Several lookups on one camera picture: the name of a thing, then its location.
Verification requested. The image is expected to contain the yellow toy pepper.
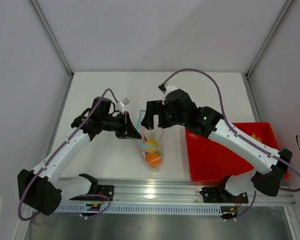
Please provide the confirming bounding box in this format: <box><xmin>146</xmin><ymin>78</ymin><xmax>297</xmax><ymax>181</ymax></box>
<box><xmin>145</xmin><ymin>139</ymin><xmax>159</xmax><ymax>153</ymax></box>

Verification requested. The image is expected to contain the red plastic tray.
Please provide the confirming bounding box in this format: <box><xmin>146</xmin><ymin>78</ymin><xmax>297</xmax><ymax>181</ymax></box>
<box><xmin>185</xmin><ymin>122</ymin><xmax>279</xmax><ymax>184</ymax></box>

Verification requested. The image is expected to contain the toy orange fruit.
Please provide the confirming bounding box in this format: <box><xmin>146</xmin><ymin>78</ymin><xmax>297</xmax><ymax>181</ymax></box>
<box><xmin>145</xmin><ymin>152</ymin><xmax>162</xmax><ymax>168</ymax></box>

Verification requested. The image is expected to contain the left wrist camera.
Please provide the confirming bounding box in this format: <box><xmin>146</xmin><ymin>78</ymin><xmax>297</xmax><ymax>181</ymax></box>
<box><xmin>116</xmin><ymin>97</ymin><xmax>130</xmax><ymax>113</ymax></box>

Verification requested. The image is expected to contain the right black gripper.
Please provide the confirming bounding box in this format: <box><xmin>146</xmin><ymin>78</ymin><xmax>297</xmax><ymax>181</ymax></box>
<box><xmin>141</xmin><ymin>100</ymin><xmax>187</xmax><ymax>131</ymax></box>

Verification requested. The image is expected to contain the clear zip top bag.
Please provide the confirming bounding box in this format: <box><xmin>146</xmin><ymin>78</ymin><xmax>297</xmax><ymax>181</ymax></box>
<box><xmin>135</xmin><ymin>109</ymin><xmax>165</xmax><ymax>174</ymax></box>

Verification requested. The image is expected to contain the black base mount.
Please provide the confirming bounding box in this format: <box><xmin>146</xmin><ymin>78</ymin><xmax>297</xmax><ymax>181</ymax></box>
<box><xmin>199</xmin><ymin>186</ymin><xmax>249</xmax><ymax>204</ymax></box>
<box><xmin>89</xmin><ymin>185</ymin><xmax>115</xmax><ymax>201</ymax></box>

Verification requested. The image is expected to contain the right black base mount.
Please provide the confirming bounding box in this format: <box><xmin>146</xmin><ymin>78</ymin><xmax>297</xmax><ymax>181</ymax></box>
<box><xmin>199</xmin><ymin>186</ymin><xmax>249</xmax><ymax>204</ymax></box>

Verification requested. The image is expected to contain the white slotted cable duct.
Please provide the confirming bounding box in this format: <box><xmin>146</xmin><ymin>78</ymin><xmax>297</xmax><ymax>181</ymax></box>
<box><xmin>55</xmin><ymin>202</ymin><xmax>223</xmax><ymax>216</ymax></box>

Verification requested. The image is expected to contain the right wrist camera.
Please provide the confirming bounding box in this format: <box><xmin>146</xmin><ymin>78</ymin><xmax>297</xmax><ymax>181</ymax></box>
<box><xmin>158</xmin><ymin>83</ymin><xmax>178</xmax><ymax>95</ymax></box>

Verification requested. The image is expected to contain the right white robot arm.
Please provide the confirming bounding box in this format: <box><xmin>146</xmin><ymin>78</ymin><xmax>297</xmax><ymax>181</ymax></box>
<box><xmin>141</xmin><ymin>89</ymin><xmax>292</xmax><ymax>202</ymax></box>

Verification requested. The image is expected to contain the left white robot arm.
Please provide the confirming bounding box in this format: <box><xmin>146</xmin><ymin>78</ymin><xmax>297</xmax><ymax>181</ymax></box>
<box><xmin>17</xmin><ymin>97</ymin><xmax>142</xmax><ymax>216</ymax></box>

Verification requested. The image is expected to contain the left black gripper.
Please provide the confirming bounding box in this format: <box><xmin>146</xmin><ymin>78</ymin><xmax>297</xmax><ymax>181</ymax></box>
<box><xmin>101</xmin><ymin>111</ymin><xmax>142</xmax><ymax>140</ymax></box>

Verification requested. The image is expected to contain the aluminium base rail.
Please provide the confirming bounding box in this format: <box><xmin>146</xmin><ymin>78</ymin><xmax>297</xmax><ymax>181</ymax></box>
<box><xmin>57</xmin><ymin>177</ymin><xmax>297</xmax><ymax>208</ymax></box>

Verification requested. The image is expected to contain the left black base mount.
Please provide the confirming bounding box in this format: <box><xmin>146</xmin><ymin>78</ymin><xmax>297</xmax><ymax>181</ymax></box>
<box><xmin>89</xmin><ymin>185</ymin><xmax>115</xmax><ymax>201</ymax></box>

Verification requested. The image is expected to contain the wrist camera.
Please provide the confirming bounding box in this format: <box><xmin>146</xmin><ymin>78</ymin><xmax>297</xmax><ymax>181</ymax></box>
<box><xmin>158</xmin><ymin>83</ymin><xmax>178</xmax><ymax>95</ymax></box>
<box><xmin>116</xmin><ymin>97</ymin><xmax>130</xmax><ymax>113</ymax></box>

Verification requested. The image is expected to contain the yellow toy ginger root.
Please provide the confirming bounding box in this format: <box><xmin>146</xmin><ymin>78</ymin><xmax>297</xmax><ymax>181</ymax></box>
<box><xmin>251</xmin><ymin>133</ymin><xmax>262</xmax><ymax>142</ymax></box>

